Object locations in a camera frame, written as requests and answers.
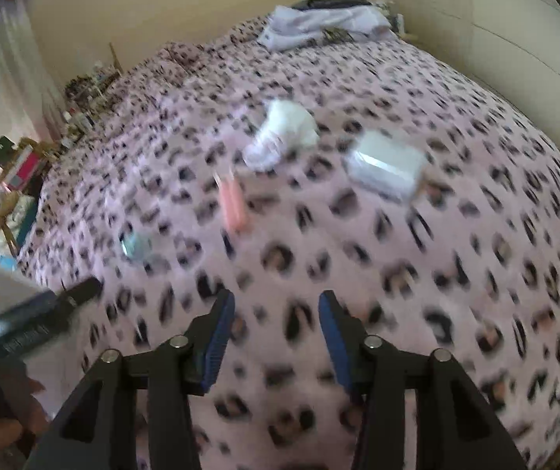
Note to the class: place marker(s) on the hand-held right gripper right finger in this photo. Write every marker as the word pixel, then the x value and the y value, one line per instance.
pixel 334 338

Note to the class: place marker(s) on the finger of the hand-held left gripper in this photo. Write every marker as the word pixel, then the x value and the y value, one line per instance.
pixel 82 293

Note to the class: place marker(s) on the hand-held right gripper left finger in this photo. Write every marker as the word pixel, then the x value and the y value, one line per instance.
pixel 219 338

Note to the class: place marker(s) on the person's left forearm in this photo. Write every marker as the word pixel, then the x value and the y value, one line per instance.
pixel 23 411

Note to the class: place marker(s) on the white cardboard box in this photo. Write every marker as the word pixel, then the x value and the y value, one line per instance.
pixel 1 284

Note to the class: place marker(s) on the small light teal object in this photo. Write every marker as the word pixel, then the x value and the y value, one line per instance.
pixel 135 246

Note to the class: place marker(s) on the pink leopard print blanket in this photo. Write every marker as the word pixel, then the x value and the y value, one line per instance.
pixel 319 235

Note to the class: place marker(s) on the pink tube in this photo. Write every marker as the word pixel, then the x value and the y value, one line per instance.
pixel 233 203

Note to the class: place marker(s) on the pink box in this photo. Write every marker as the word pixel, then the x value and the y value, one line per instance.
pixel 21 170

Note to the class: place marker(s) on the black cap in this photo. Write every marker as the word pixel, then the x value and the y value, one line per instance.
pixel 2 149

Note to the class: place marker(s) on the white rectangular box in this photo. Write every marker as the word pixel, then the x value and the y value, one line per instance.
pixel 385 164

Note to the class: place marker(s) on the cluttered shelf of small bottles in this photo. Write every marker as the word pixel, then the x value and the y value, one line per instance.
pixel 91 95

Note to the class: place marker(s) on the white crumpled cloth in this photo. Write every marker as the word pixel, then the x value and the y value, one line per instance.
pixel 285 127

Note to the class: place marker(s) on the sheer curtain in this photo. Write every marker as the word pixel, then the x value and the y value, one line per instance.
pixel 1 83

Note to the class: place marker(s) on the lavender crumpled clothing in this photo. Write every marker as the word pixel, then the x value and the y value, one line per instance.
pixel 319 24

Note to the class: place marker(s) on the dark flat bag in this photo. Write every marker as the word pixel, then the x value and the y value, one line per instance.
pixel 331 3

